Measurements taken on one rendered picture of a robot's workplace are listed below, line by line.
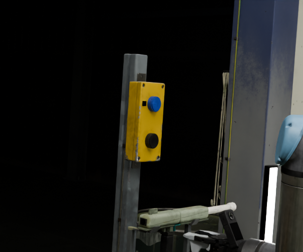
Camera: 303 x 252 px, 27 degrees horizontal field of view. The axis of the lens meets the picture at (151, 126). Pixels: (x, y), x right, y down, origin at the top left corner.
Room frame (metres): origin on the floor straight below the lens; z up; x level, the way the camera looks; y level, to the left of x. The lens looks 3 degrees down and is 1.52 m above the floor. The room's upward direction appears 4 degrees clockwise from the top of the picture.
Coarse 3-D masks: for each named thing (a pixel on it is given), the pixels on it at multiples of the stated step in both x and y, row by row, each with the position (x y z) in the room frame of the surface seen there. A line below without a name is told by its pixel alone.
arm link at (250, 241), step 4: (248, 240) 1.76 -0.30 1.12; (252, 240) 1.76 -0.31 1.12; (256, 240) 1.76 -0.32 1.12; (260, 240) 1.76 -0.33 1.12; (244, 244) 1.76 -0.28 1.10; (248, 244) 1.75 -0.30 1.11; (252, 244) 1.74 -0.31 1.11; (256, 244) 1.74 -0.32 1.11; (244, 248) 1.75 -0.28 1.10; (248, 248) 1.74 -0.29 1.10; (252, 248) 1.73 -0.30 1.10
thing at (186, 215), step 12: (228, 204) 2.22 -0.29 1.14; (144, 216) 1.89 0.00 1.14; (156, 216) 1.90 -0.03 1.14; (168, 216) 1.94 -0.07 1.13; (180, 216) 1.99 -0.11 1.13; (192, 216) 2.03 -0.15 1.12; (204, 216) 2.08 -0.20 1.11; (144, 228) 1.88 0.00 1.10; (168, 228) 1.96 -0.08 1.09; (168, 240) 1.96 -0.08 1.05
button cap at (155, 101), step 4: (152, 96) 2.03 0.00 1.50; (156, 96) 2.03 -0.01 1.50; (148, 100) 2.02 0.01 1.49; (152, 100) 2.01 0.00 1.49; (156, 100) 2.03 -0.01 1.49; (160, 100) 2.04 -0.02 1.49; (148, 104) 2.02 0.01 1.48; (152, 104) 2.01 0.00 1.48; (156, 104) 2.03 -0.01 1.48; (160, 104) 2.04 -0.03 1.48; (148, 108) 2.02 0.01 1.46; (152, 108) 2.02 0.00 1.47; (156, 108) 2.03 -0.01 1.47
